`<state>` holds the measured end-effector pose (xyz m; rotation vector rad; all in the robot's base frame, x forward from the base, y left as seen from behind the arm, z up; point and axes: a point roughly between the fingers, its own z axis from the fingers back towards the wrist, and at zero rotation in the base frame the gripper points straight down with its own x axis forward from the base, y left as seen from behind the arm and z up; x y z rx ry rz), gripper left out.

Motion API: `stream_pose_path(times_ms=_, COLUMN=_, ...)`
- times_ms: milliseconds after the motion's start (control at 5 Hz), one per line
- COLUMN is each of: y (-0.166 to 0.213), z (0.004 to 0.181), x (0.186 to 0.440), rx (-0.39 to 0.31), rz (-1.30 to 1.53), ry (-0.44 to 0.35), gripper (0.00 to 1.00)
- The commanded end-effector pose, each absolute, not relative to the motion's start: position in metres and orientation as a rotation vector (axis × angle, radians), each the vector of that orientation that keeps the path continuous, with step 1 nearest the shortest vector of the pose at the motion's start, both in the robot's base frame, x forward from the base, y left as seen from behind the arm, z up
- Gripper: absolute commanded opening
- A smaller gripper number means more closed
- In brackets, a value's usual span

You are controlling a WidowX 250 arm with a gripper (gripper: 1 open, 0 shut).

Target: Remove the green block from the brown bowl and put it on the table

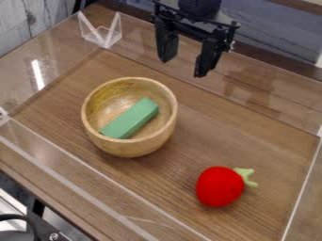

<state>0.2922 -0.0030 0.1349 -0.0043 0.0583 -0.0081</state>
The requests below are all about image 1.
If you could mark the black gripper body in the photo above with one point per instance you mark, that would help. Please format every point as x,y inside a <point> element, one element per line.
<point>199,18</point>

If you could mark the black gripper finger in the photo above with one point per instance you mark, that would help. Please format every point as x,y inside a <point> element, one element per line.
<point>167,40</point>
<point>208,57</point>

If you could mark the brown wooden bowl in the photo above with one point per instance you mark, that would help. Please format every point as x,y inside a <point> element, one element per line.
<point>109,100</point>

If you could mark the green rectangular block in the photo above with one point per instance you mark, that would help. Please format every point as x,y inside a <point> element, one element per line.
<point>131,120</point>

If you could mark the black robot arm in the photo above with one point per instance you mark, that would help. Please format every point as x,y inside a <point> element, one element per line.
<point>199,20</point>

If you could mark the red plush strawberry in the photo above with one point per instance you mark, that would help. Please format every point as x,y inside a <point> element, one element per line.
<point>220,185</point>

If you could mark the black table leg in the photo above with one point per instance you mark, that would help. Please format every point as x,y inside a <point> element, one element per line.
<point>47,232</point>

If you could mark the clear acrylic corner bracket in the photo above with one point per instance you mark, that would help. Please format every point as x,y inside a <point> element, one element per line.
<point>101,36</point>

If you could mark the clear acrylic tray wall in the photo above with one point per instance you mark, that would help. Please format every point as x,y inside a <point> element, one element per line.
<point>101,207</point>

